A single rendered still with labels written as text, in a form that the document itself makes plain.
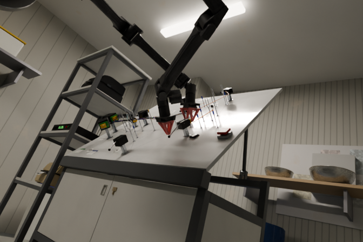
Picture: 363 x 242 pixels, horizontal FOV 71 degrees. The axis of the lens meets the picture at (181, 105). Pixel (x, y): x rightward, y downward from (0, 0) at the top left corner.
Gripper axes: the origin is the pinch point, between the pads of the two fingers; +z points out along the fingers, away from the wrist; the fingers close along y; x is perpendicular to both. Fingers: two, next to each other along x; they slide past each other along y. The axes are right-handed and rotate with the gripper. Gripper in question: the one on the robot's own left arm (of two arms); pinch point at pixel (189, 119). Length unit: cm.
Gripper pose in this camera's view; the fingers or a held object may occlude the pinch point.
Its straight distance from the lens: 140.1
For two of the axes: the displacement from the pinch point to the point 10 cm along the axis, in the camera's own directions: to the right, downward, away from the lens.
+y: -6.2, 0.0, 7.8
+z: -0.5, 10.0, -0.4
